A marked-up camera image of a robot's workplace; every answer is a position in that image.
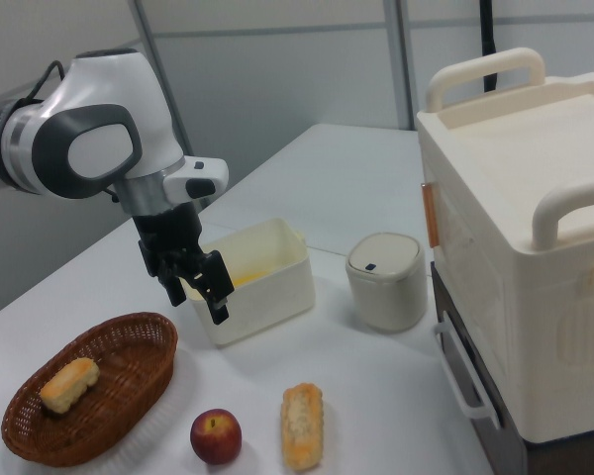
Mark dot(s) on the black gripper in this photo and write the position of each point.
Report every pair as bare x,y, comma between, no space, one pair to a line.
168,232

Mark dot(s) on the yellow banana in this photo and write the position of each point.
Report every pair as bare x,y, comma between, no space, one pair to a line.
251,278

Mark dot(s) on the white rectangular plastic container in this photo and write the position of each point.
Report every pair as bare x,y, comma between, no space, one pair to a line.
269,294

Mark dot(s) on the brown wicker basket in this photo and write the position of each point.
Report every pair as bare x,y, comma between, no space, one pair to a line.
124,391

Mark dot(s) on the red apple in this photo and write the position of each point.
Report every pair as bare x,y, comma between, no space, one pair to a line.
216,438

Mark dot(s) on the short toasted bread bun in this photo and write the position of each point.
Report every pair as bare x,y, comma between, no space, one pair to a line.
69,385

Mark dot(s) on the long toasted bread loaf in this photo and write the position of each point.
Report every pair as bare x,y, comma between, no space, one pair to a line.
302,425

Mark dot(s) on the small beige lidded trash can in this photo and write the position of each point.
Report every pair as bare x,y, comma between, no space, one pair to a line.
386,289

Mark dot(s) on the copper cabinet latch strip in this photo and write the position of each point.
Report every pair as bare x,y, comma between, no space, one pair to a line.
430,215

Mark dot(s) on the large cream plastic cabinet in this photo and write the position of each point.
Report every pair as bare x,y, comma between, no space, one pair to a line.
524,198

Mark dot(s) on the black vertical pole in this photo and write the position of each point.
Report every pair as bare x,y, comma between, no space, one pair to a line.
487,39

